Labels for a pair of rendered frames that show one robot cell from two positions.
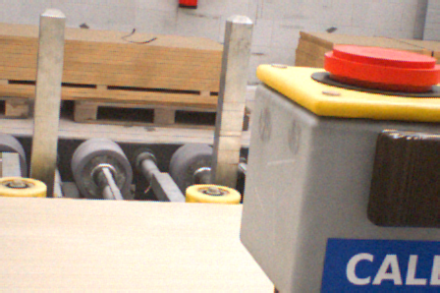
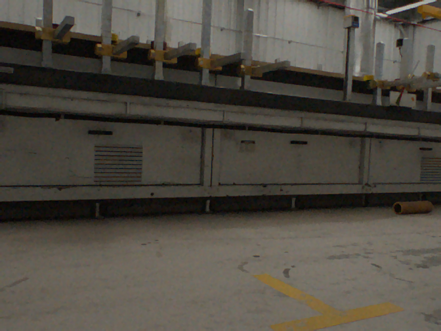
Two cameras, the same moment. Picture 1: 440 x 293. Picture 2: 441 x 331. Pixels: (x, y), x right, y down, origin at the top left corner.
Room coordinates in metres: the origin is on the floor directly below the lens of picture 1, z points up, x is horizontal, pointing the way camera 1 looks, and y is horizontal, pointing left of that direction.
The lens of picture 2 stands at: (-2.14, 1.35, 0.42)
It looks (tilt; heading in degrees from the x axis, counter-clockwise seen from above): 3 degrees down; 346
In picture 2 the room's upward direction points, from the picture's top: 3 degrees clockwise
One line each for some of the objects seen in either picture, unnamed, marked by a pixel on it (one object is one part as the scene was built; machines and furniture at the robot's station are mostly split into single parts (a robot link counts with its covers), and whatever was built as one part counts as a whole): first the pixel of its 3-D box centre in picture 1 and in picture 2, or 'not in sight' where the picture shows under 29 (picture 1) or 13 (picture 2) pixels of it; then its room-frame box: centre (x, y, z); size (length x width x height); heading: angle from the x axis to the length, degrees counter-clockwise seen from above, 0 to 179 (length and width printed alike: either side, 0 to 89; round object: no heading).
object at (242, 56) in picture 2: not in sight; (220, 62); (-0.01, 0.84, 0.81); 0.43 x 0.03 x 0.04; 15
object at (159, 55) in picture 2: not in sight; (162, 56); (0.01, 1.13, 0.82); 0.14 x 0.06 x 0.05; 105
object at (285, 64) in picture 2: not in sight; (262, 69); (0.05, 0.60, 0.80); 0.43 x 0.03 x 0.04; 15
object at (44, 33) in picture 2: not in sight; (52, 35); (-0.12, 1.61, 0.84); 0.14 x 0.06 x 0.05; 105
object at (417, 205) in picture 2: not in sight; (413, 207); (0.38, -0.62, 0.04); 0.30 x 0.08 x 0.08; 105
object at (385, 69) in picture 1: (380, 78); not in sight; (0.32, -0.05, 1.22); 0.04 x 0.04 x 0.02
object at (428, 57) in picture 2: not in sight; (428, 79); (0.52, -0.79, 0.93); 0.04 x 0.04 x 0.48; 15
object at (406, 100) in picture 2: not in sight; (403, 100); (0.42, -0.52, 0.75); 0.26 x 0.01 x 0.10; 105
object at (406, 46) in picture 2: not in sight; (404, 74); (0.45, -0.54, 0.93); 0.04 x 0.04 x 0.48; 15
